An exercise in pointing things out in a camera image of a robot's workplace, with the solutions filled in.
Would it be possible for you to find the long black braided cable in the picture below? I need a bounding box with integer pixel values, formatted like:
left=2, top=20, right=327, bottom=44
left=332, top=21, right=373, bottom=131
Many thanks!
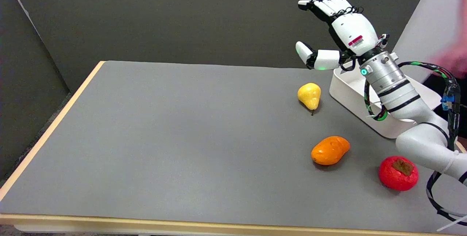
left=398, top=61, right=467, bottom=227

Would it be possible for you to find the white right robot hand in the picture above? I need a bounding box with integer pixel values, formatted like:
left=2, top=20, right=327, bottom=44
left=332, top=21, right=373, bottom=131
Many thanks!
left=296, top=0, right=389, bottom=71

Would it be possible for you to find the white plastic bin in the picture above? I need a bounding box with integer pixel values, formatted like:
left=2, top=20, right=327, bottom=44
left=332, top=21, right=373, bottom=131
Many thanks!
left=329, top=59, right=443, bottom=140

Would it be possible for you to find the red tomato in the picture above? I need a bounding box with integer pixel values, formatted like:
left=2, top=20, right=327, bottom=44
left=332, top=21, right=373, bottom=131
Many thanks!
left=378, top=156, right=419, bottom=192

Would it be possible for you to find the yellow pear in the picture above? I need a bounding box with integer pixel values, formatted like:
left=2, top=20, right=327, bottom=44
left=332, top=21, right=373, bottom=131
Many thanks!
left=297, top=82, right=322, bottom=116

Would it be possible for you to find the grey table mat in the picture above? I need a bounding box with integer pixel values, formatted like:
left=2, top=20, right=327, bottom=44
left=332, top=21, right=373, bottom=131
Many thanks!
left=0, top=60, right=467, bottom=235

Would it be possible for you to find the orange mango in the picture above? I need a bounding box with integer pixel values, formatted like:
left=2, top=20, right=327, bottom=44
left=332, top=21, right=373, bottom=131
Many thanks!
left=311, top=136, right=351, bottom=166

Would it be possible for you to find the short black green cable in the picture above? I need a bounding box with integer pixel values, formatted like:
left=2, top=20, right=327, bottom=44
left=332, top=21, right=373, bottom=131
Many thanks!
left=363, top=78, right=388, bottom=121

